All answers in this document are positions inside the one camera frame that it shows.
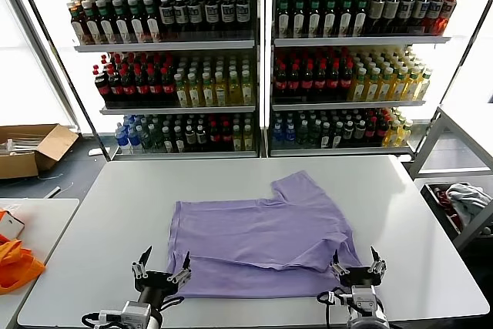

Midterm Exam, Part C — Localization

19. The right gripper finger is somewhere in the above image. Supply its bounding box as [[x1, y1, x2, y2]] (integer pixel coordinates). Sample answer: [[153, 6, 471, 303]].
[[368, 245, 387, 276], [331, 248, 350, 277]]

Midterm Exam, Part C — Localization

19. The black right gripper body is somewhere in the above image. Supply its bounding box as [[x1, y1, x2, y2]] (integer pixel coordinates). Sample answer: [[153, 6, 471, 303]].
[[340, 266, 381, 287]]

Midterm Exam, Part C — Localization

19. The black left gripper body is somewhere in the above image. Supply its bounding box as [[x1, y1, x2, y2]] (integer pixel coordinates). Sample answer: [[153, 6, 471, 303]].
[[135, 271, 182, 309]]

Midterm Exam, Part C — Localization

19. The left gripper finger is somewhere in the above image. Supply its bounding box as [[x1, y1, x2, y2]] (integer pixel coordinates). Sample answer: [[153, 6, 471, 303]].
[[167, 250, 192, 283], [131, 245, 153, 279]]

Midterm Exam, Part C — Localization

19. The lilac t-shirt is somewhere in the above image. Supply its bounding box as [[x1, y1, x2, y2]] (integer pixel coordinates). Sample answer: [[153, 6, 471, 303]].
[[166, 170, 365, 300]]

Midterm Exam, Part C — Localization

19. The black plastic bin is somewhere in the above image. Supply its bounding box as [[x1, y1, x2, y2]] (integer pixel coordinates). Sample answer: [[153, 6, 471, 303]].
[[419, 181, 493, 238]]

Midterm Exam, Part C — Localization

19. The red crumpled garment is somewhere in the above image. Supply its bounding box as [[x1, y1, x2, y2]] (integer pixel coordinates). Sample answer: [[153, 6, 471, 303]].
[[433, 186, 463, 232]]

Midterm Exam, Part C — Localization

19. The grey-white crumpled garment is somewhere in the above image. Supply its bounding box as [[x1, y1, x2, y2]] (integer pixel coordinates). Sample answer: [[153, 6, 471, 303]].
[[444, 183, 493, 226]]

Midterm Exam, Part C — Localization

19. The orange fabric bag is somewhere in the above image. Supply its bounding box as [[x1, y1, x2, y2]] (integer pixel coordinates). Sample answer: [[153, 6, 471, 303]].
[[0, 207, 46, 295]]

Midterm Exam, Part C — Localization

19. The small dark drink bottle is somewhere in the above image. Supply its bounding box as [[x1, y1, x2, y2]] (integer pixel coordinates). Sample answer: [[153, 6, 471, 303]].
[[354, 119, 367, 148], [173, 125, 186, 153], [196, 123, 208, 152], [184, 124, 198, 153], [161, 126, 175, 153], [342, 119, 355, 148]]

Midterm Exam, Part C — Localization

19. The blue water bottle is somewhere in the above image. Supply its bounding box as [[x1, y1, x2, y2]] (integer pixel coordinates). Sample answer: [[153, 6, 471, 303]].
[[127, 123, 142, 153], [283, 121, 297, 149], [114, 123, 130, 154], [271, 123, 285, 149]]

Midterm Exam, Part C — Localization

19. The small yellow drink bottle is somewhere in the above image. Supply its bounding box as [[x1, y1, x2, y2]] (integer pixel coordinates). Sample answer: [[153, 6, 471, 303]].
[[396, 119, 414, 147], [231, 124, 243, 152], [384, 120, 399, 147], [242, 123, 254, 151]]

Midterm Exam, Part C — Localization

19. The small red cap cola bottle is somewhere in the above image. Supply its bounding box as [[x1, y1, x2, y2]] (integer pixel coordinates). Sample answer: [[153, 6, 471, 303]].
[[220, 120, 233, 152], [364, 116, 377, 147], [375, 116, 388, 147], [208, 120, 222, 152]]

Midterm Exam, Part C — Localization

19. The white card box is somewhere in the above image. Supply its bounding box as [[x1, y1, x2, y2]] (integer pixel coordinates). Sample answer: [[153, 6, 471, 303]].
[[0, 216, 26, 238]]

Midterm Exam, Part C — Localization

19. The brown cardboard box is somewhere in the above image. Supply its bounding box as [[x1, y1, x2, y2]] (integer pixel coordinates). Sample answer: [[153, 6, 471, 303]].
[[0, 123, 80, 180]]

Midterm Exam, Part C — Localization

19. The clear plastic packing material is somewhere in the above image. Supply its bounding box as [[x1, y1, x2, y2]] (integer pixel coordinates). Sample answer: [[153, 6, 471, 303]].
[[0, 134, 43, 157]]

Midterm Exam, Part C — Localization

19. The yellow juice bottle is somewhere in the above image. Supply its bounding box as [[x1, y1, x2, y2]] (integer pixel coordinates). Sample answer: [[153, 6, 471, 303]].
[[364, 68, 381, 102], [416, 69, 432, 101], [240, 70, 256, 106], [391, 66, 408, 102], [187, 72, 203, 108], [201, 72, 216, 107], [226, 71, 243, 106], [174, 73, 190, 108], [404, 68, 421, 101], [213, 72, 229, 107], [348, 68, 368, 102], [378, 67, 394, 102]]

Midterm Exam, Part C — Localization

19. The grey metal beverage shelf rack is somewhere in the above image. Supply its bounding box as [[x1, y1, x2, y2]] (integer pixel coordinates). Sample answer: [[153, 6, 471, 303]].
[[265, 0, 452, 159], [42, 0, 267, 160]]

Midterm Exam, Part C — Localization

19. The green cap dark tea bottle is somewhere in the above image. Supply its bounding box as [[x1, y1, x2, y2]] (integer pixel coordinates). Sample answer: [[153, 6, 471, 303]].
[[307, 0, 323, 38], [99, 0, 116, 44], [291, 0, 307, 39], [128, 0, 146, 43], [276, 0, 292, 39], [322, 0, 339, 38], [84, 0, 101, 45], [113, 0, 130, 44], [337, 0, 354, 37], [143, 0, 160, 43], [353, 0, 369, 37]]

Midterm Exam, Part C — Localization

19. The red tea bottle white label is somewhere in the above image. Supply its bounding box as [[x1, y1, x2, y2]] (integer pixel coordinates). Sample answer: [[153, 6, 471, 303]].
[[69, 2, 86, 45]]

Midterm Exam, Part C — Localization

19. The beige label dark bottle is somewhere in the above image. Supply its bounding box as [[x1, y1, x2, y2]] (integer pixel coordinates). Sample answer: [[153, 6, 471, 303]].
[[369, 0, 387, 35], [384, 0, 401, 35]]

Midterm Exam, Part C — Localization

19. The white cap dark drink bottle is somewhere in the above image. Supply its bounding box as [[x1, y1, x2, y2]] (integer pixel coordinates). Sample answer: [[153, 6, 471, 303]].
[[234, 0, 251, 33], [187, 0, 203, 35], [173, 0, 189, 35], [203, 0, 220, 34], [219, 0, 236, 34], [159, 0, 175, 35]]

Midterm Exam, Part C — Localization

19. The blue label dark bottle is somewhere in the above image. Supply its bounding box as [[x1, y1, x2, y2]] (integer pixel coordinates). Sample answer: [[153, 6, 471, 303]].
[[414, 0, 430, 35], [399, 0, 416, 35], [427, 0, 443, 35]]

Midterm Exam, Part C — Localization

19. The red drink bottle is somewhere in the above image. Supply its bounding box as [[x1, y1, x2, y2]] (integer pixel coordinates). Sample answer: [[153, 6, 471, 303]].
[[440, 0, 458, 35]]

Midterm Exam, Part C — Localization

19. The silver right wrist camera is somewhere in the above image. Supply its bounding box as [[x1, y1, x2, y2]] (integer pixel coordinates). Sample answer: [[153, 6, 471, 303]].
[[346, 285, 382, 309]]

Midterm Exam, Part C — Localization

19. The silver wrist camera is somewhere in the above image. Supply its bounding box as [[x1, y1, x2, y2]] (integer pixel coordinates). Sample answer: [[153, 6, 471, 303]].
[[346, 285, 382, 309], [98, 300, 153, 324]]

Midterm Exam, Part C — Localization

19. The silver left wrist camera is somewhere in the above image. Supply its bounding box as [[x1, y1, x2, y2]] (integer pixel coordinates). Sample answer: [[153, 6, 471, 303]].
[[98, 300, 153, 324]]

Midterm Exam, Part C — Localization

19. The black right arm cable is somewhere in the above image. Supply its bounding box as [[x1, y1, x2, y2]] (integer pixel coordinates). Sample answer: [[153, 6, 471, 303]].
[[317, 288, 350, 329]]

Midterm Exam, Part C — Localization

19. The grey metal frame table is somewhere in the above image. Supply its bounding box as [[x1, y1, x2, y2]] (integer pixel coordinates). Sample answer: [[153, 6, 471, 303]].
[[407, 105, 493, 253]]

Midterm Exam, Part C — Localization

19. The dark metal frame pole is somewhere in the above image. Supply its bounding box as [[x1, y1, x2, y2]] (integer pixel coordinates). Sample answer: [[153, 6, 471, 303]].
[[9, 0, 112, 161]]

